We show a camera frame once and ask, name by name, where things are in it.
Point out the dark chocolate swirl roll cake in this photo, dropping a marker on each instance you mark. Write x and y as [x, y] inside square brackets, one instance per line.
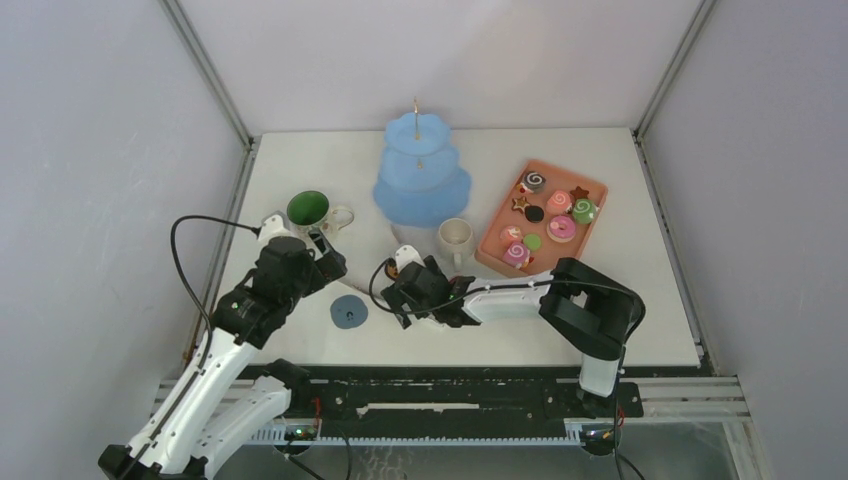
[532, 182]

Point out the black sandwich cookie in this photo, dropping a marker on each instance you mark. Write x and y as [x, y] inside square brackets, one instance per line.
[534, 214]

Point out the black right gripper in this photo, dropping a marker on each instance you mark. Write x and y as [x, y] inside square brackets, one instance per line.
[397, 300]

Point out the blue three-tier cake stand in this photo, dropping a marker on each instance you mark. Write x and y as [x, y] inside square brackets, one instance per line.
[420, 181]

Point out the white speckled mug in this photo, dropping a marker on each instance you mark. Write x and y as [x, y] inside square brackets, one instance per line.
[456, 241]

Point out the aluminium frame post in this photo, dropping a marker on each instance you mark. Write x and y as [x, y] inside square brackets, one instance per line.
[182, 24]
[680, 55]

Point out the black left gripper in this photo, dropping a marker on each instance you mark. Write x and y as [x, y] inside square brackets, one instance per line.
[328, 268]

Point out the light pink swirl roll cake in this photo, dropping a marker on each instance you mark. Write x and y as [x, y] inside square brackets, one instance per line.
[559, 203]

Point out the dark brown star cookie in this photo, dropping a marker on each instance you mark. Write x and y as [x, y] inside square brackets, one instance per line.
[579, 193]

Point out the green swirl roll cake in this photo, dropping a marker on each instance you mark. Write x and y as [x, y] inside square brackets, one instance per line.
[584, 211]

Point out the aluminium frame post left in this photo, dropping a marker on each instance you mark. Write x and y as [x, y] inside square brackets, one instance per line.
[182, 24]

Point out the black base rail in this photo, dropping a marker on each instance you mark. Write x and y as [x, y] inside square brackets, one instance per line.
[488, 406]

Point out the orange black-rimmed coaster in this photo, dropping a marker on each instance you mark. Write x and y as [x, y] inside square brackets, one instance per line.
[392, 270]

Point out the green macaron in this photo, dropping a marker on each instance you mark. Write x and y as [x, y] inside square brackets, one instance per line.
[532, 241]

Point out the pink frosted donut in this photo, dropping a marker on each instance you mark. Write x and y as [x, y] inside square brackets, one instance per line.
[561, 228]

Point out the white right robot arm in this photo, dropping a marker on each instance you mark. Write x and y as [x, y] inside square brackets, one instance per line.
[592, 312]

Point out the aluminium frame post right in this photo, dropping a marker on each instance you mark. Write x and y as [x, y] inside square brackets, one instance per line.
[680, 55]

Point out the blue-grey round coaster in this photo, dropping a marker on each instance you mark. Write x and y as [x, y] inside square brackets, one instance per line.
[348, 312]

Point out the magenta swirl roll cake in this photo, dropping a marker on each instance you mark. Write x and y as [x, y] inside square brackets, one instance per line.
[517, 255]

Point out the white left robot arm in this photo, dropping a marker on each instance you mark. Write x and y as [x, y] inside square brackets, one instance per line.
[186, 438]

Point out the pink rectangular tray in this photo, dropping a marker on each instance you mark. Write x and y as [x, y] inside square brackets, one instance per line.
[489, 250]

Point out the star-shaped brown cookie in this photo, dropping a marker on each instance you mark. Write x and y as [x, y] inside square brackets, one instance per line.
[520, 204]

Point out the green-lined floral cream mug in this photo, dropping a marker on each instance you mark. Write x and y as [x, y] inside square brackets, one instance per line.
[311, 212]

